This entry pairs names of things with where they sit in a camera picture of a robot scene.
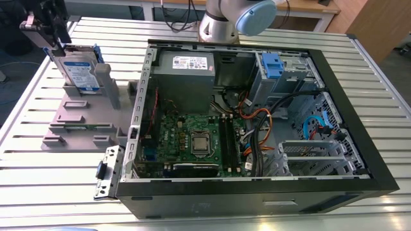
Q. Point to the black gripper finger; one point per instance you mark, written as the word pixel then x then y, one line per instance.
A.
pixel 62 38

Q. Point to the hard disk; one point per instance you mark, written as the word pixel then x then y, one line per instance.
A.
pixel 79 72

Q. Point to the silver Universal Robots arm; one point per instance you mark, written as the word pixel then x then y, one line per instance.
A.
pixel 218 26

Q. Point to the metal disk bay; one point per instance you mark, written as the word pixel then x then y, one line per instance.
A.
pixel 314 158

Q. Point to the black office chair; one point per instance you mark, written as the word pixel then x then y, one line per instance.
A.
pixel 12 45

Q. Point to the white framed desk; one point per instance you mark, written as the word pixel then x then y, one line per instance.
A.
pixel 147 13

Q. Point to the grey parts rack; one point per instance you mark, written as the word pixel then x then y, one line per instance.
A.
pixel 90 113

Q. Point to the green RAM stick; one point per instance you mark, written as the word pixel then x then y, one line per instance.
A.
pixel 80 127

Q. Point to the grey power supply unit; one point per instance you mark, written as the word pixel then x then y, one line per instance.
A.
pixel 183 91

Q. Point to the green motherboard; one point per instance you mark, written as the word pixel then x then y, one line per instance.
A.
pixel 174 144

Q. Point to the silver CPU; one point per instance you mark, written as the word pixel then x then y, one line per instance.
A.
pixel 199 144

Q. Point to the CPU socket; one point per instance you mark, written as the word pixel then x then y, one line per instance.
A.
pixel 200 154

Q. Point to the blue plastic drive latch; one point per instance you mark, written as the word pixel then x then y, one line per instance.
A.
pixel 271 65

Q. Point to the black RAM slot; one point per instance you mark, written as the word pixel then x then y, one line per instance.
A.
pixel 234 144
pixel 226 144

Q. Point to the black graphics card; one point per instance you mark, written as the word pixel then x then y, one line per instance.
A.
pixel 192 168

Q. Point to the metal optical drive cage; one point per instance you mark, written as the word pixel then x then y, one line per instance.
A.
pixel 282 84

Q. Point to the wooden top desk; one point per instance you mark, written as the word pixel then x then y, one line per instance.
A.
pixel 318 9

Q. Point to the black open PC case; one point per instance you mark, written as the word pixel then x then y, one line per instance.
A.
pixel 224 199

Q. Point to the wooden cabinet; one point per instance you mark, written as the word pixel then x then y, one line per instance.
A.
pixel 379 24

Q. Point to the black chair castor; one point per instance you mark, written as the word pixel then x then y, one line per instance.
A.
pixel 405 49

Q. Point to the metal card retainer bracket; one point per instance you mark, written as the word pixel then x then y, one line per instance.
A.
pixel 112 156

